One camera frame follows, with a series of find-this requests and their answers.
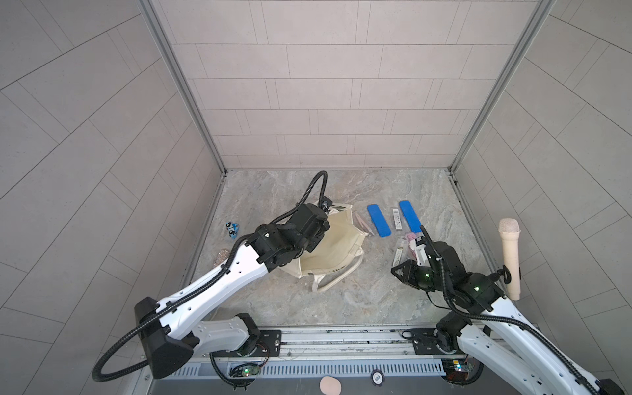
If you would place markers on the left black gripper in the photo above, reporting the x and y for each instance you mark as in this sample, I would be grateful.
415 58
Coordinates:
317 235

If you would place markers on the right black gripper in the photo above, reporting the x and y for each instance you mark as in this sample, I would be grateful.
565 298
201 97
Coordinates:
406 271

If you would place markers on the blue plastic case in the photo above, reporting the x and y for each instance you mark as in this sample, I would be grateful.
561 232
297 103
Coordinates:
410 216
379 221

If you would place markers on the cream canvas tote bag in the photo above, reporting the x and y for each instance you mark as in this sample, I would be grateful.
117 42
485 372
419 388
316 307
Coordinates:
338 254

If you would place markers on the clear case with pink compass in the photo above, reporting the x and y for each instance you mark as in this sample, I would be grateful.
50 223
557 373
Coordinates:
362 224

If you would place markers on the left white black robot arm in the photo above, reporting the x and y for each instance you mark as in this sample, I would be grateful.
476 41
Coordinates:
172 329

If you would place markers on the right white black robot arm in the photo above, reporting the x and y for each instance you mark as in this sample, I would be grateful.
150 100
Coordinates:
484 323

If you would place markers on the small blue white toy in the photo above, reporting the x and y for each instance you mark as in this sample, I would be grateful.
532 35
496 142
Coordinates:
232 229

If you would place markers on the beige microphone on stand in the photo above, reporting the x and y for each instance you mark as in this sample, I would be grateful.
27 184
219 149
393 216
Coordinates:
509 232

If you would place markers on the right green circuit board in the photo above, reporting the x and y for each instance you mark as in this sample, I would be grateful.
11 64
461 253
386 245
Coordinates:
457 371

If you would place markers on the green circuit board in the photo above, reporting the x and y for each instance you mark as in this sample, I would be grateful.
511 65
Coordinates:
457 371
246 370

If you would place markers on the round black white button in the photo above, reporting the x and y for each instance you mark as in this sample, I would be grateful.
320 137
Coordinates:
377 378

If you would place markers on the left green circuit board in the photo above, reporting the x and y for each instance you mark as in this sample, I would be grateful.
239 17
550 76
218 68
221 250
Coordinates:
246 370

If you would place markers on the round beige disc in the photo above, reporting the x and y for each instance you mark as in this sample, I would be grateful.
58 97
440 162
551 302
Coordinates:
330 386

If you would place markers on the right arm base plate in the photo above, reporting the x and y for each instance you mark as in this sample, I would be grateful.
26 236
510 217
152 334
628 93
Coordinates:
433 340

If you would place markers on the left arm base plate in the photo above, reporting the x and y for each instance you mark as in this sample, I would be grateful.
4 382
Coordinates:
268 344

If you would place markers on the aluminium rail frame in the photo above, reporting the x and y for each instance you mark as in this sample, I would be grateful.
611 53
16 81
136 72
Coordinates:
339 352

